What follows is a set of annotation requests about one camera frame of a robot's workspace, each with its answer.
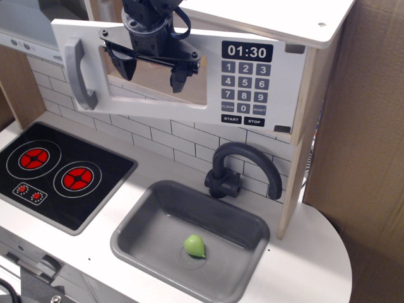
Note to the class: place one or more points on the brown cardboard panel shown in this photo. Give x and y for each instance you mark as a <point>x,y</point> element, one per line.
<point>356,177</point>

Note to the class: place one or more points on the grey toy sink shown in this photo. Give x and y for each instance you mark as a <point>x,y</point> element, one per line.
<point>151,238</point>

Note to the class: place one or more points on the green toy pear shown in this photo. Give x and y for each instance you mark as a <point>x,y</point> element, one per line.
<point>195,246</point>

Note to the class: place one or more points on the grey oven knob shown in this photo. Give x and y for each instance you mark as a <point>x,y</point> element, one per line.
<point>48,266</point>

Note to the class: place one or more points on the dark grey toy faucet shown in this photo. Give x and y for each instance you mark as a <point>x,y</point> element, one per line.
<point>223,180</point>

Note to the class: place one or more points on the black toy stovetop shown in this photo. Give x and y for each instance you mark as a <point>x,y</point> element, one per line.
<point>59,178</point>

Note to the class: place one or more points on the grey microwave door handle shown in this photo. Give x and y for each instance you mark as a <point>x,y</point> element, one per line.
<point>74,54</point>

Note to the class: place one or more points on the grey range hood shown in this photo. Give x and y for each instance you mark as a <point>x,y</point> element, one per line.
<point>26,25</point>

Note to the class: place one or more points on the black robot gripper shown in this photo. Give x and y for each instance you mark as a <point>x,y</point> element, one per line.
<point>125,47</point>

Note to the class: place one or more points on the white toy microwave door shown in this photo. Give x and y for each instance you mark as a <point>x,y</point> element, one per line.
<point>243,79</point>

